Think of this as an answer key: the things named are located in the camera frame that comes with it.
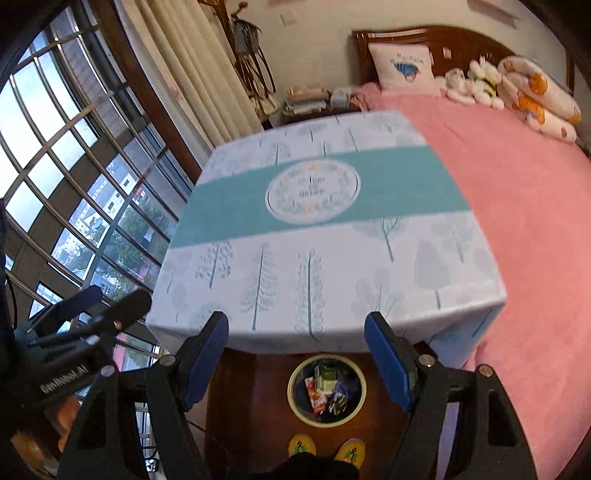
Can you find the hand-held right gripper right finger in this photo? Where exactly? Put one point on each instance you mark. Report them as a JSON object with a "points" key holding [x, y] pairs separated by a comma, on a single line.
{"points": [[388, 360]]}

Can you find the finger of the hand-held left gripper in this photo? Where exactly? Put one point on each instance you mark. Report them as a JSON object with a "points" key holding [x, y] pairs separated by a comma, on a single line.
{"points": [[124, 309], [69, 307]]}

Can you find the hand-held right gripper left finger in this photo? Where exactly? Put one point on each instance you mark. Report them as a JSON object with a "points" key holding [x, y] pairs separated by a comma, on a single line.
{"points": [[205, 360]]}

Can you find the dark round trash bin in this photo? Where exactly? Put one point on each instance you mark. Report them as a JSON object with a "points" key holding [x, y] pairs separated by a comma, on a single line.
{"points": [[300, 402]]}

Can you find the person's left hand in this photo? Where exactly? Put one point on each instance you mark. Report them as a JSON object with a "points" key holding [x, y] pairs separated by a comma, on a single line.
{"points": [[46, 438]]}

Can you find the yellow slipper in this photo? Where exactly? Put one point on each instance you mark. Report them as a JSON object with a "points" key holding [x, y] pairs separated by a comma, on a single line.
{"points": [[349, 451], [302, 445]]}

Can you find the table with tree-print cloth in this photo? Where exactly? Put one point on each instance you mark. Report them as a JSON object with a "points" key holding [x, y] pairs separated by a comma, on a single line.
{"points": [[323, 258]]}

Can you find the window with metal grille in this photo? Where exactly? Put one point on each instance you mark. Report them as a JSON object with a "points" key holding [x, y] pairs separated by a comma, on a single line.
{"points": [[69, 161]]}

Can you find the pink blanket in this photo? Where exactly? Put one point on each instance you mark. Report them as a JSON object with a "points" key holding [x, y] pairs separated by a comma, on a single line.
{"points": [[531, 230]]}

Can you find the cream curtain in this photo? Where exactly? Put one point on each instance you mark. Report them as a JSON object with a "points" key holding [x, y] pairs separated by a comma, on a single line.
{"points": [[194, 69]]}

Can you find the wooden nightstand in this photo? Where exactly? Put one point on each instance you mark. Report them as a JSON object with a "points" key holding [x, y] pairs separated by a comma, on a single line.
{"points": [[295, 121]]}

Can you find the pale small box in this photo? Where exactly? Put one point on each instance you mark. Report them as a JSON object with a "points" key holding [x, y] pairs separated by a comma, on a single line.
{"points": [[340, 98]]}

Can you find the stack of books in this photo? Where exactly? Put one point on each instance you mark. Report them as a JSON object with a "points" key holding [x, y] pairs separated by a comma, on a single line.
{"points": [[304, 101]]}

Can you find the white plush toy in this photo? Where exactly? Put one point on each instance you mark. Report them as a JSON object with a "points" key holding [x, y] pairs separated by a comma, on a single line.
{"points": [[485, 81], [457, 87]]}

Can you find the hanging bags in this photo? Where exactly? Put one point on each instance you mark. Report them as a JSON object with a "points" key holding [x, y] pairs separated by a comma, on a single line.
{"points": [[251, 50]]}

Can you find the rolled cartoon quilt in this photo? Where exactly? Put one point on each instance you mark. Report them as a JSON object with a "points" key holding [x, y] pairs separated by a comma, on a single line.
{"points": [[535, 97]]}

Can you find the wooden headboard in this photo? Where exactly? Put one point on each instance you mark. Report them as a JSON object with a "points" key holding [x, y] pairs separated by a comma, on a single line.
{"points": [[461, 44]]}

